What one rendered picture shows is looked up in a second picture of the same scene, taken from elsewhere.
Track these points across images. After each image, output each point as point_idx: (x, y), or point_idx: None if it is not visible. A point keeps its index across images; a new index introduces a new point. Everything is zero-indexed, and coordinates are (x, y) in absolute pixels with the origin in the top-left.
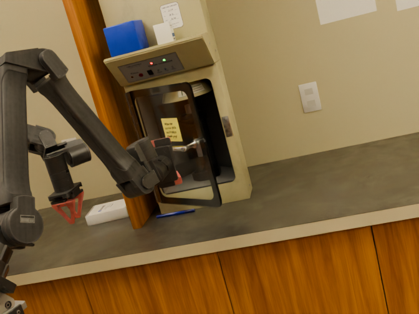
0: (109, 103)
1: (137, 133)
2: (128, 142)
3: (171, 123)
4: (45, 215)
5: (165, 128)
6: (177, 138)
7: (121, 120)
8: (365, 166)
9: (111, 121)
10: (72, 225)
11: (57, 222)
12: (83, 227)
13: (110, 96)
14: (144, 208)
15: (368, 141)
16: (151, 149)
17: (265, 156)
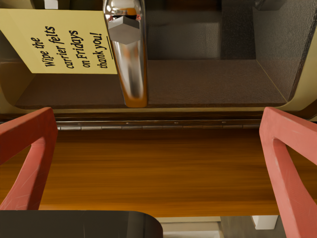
0: (18, 173)
1: (109, 127)
2: (134, 141)
3: (32, 41)
4: (227, 216)
5: (67, 66)
6: (105, 33)
7: (82, 140)
8: None
9: (54, 191)
10: (258, 232)
11: (243, 230)
12: (271, 233)
13: (10, 161)
14: (298, 155)
15: None
16: None
17: None
